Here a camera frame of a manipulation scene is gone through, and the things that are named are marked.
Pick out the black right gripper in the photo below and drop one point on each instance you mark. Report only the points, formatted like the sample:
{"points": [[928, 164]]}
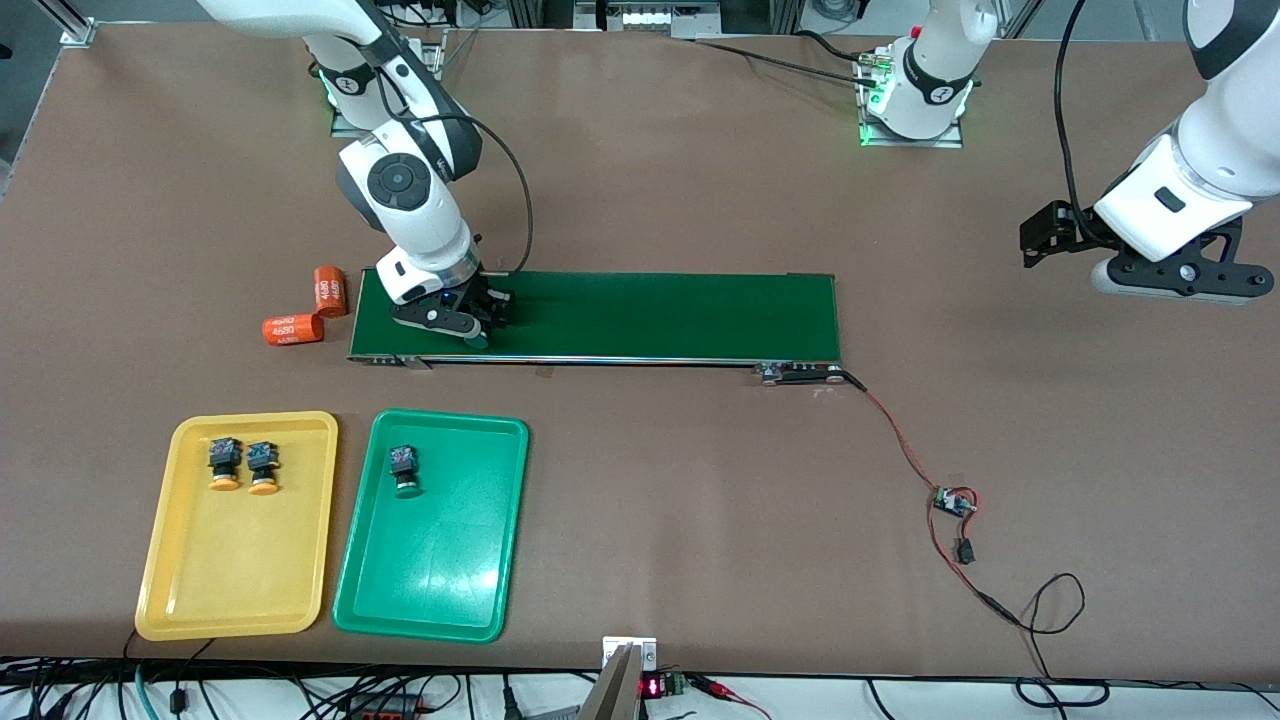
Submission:
{"points": [[488, 303]]}

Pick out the green conveyor belt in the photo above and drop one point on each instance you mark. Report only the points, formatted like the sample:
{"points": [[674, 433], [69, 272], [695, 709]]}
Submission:
{"points": [[640, 345]]}

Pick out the red clip lead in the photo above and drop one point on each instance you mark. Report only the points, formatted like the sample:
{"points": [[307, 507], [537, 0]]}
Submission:
{"points": [[715, 686]]}

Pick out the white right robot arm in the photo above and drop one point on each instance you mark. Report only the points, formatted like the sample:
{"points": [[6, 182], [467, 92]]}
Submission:
{"points": [[420, 215]]}

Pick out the green terminal block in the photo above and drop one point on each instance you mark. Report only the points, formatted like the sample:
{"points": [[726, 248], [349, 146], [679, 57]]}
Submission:
{"points": [[676, 684]]}

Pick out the module with red display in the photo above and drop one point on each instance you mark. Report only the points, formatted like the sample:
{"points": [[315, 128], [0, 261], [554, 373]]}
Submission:
{"points": [[651, 687]]}

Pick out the yellow plastic tray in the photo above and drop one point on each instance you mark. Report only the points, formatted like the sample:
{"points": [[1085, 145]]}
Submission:
{"points": [[235, 560]]}

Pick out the small black circuit board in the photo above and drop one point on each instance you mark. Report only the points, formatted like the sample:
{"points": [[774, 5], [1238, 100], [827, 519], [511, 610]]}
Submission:
{"points": [[952, 500]]}

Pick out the white metal bracket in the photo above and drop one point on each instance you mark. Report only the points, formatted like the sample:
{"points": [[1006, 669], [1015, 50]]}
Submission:
{"points": [[645, 648]]}

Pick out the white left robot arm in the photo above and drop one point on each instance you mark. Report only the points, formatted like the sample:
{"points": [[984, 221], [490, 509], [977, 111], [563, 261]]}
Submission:
{"points": [[1230, 130]]}

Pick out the metal frame with light strip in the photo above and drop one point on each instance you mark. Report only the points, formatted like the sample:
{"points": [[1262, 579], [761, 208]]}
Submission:
{"points": [[650, 15]]}

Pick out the grey metal bar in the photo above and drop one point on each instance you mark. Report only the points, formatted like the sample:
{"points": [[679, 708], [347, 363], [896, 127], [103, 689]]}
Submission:
{"points": [[612, 690]]}

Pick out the yellow mushroom push button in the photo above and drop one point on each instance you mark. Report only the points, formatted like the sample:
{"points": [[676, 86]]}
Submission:
{"points": [[263, 465], [225, 460]]}

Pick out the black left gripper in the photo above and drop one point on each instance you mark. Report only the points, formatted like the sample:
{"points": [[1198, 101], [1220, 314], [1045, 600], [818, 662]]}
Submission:
{"points": [[1078, 229]]}

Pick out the orange cylinder with 4680 print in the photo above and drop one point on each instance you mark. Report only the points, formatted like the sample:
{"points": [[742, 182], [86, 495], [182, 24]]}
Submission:
{"points": [[330, 292], [293, 330]]}

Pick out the aluminium frame profile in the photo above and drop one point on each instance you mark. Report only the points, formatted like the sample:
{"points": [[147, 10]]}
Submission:
{"points": [[75, 25]]}

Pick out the green plastic tray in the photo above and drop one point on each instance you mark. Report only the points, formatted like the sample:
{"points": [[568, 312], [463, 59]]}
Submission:
{"points": [[430, 570]]}

